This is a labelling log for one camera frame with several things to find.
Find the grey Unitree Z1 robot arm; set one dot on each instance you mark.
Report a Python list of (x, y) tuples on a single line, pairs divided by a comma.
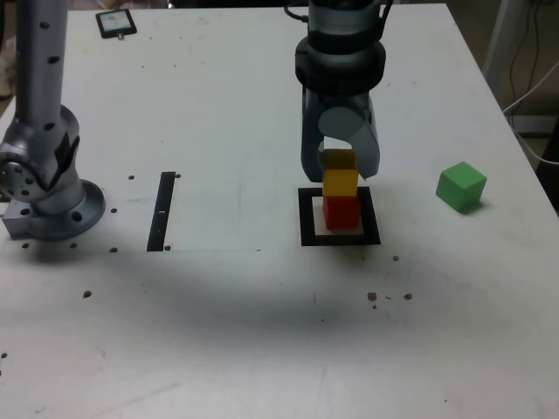
[(39, 65)]

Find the green cube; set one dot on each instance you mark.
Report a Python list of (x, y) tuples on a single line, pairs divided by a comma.
[(458, 187)]

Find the black tape strip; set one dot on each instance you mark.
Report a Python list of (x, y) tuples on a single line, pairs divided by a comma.
[(159, 218)]

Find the white post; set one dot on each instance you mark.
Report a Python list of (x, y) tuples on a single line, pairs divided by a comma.
[(502, 43)]

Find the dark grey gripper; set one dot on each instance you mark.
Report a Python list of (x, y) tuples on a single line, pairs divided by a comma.
[(340, 98)]

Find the black smartphone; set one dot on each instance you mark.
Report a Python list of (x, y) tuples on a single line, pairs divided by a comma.
[(115, 22)]

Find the black tape square outline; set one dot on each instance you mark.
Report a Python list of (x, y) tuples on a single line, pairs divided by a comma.
[(305, 218)]

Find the yellow cube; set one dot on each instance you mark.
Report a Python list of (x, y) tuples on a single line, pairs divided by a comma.
[(340, 183)]

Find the red cube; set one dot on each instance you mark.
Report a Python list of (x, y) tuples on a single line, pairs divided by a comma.
[(341, 214)]

